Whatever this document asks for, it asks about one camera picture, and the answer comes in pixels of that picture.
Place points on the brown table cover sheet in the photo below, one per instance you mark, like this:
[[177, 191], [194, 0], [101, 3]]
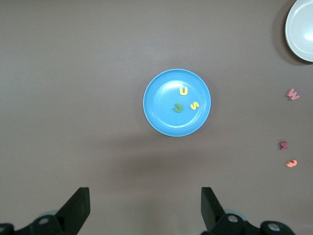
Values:
[[73, 73]]

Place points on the yellow letter u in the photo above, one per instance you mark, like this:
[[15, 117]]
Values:
[[183, 93]]

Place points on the dark red letter K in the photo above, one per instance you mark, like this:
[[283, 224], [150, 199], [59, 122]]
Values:
[[283, 145]]

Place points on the yellow letter s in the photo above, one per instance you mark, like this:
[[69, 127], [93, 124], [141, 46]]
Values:
[[194, 105]]

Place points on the beige plate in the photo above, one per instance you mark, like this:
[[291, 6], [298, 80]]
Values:
[[300, 29]]

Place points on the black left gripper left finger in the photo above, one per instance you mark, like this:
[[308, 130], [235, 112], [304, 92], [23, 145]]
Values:
[[75, 210]]

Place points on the orange letter t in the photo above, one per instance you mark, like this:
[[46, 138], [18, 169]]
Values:
[[291, 163]]

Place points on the blue plate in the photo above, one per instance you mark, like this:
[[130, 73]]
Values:
[[161, 98]]

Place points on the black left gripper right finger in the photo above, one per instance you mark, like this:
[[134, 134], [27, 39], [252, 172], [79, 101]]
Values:
[[211, 213]]

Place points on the green letter u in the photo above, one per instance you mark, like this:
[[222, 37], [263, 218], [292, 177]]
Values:
[[177, 110]]

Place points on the pink letter w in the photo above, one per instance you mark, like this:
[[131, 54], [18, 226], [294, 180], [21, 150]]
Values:
[[292, 94]]

